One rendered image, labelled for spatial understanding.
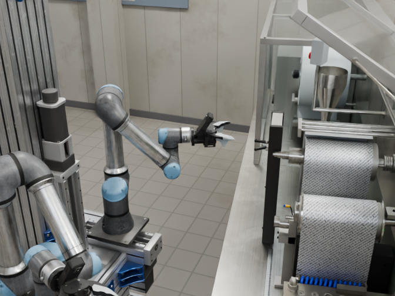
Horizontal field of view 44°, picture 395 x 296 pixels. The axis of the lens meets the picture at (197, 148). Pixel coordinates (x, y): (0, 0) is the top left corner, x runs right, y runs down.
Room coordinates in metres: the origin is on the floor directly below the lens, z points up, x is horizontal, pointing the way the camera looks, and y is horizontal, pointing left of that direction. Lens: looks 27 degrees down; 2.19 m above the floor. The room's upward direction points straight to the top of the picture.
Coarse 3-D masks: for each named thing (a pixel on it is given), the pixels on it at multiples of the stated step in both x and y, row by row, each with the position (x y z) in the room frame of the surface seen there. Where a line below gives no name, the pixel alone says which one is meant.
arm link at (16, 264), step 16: (0, 160) 1.37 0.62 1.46; (16, 160) 1.38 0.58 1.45; (0, 176) 1.32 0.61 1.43; (16, 176) 1.35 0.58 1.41; (0, 192) 1.31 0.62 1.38; (0, 208) 1.32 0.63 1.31; (0, 224) 1.32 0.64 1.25; (16, 224) 1.36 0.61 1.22; (0, 240) 1.31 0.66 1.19; (16, 240) 1.34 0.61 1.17; (0, 256) 1.32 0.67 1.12; (16, 256) 1.33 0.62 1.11; (0, 272) 1.31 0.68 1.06; (16, 272) 1.31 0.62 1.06; (0, 288) 1.28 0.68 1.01; (16, 288) 1.30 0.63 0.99; (32, 288) 1.34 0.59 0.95
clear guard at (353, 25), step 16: (320, 0) 1.68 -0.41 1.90; (336, 0) 1.96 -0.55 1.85; (320, 16) 1.38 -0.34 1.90; (336, 16) 1.57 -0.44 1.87; (352, 16) 1.81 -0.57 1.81; (368, 16) 2.15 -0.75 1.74; (336, 32) 1.31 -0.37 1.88; (352, 32) 1.48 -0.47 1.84; (368, 32) 1.70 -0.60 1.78; (384, 32) 2.01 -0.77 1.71; (368, 48) 1.39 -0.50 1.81; (384, 48) 1.60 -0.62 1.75; (384, 64) 1.32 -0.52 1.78
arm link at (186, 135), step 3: (183, 129) 2.06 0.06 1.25; (186, 129) 2.06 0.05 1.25; (189, 129) 2.07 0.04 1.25; (183, 132) 2.05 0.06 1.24; (186, 132) 2.05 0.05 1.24; (189, 132) 2.05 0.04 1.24; (183, 135) 2.04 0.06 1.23; (186, 135) 2.04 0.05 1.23; (189, 135) 2.05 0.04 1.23; (183, 138) 2.04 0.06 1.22; (186, 138) 2.04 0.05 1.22; (189, 138) 2.04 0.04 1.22; (183, 141) 2.04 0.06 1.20; (186, 141) 2.05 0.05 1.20; (189, 141) 2.05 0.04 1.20
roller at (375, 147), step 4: (376, 144) 1.58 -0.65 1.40; (376, 148) 1.56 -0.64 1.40; (376, 152) 1.54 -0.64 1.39; (376, 156) 1.53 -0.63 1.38; (376, 160) 1.52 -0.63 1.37; (376, 164) 1.52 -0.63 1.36; (372, 168) 1.51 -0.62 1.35; (376, 168) 1.51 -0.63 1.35; (372, 172) 1.51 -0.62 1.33; (376, 172) 1.51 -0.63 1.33; (372, 176) 1.52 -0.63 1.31; (372, 180) 1.53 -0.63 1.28
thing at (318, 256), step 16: (304, 240) 1.32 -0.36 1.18; (320, 240) 1.31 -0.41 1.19; (336, 240) 1.30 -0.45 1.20; (352, 240) 1.29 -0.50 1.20; (304, 256) 1.32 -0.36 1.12; (320, 256) 1.31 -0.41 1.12; (336, 256) 1.30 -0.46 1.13; (352, 256) 1.29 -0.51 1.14; (368, 256) 1.28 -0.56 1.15; (304, 272) 1.31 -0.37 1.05; (320, 272) 1.30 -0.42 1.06; (336, 272) 1.30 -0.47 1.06; (352, 272) 1.29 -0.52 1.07; (368, 272) 1.28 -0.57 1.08
